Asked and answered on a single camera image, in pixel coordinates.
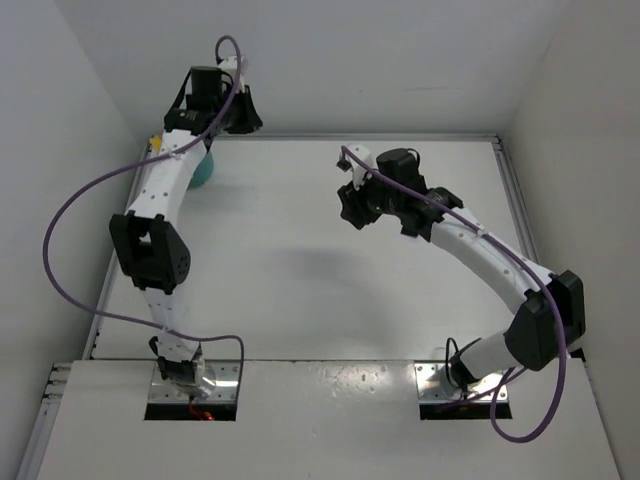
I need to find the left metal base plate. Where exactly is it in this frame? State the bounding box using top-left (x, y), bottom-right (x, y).
top-left (148, 360), bottom-right (240, 405)

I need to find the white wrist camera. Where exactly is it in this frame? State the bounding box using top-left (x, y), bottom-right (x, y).
top-left (218, 55), bottom-right (247, 93)
top-left (336, 143), bottom-right (375, 190)

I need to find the teal divided round container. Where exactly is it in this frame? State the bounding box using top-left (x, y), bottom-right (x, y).
top-left (188, 151), bottom-right (214, 189)

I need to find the metal base plate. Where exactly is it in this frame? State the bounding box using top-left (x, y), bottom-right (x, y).
top-left (148, 360), bottom-right (240, 405)
top-left (415, 360), bottom-right (510, 404)

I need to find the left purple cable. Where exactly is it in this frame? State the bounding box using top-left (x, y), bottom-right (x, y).
top-left (42, 34), bottom-right (245, 362)

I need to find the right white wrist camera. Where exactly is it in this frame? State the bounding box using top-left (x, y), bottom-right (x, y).
top-left (336, 143), bottom-right (375, 190)

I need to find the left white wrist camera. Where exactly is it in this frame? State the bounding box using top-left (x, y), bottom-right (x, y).
top-left (218, 55), bottom-right (247, 93)

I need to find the long yellow lego brick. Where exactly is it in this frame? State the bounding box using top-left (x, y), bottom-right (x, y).
top-left (149, 135), bottom-right (164, 155)

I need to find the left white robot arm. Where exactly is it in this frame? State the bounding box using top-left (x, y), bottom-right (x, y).
top-left (109, 59), bottom-right (262, 396)

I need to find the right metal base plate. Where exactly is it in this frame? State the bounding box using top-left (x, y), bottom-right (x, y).
top-left (415, 360), bottom-right (510, 404)

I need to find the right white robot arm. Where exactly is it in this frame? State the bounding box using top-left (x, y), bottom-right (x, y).
top-left (337, 145), bottom-right (586, 391)

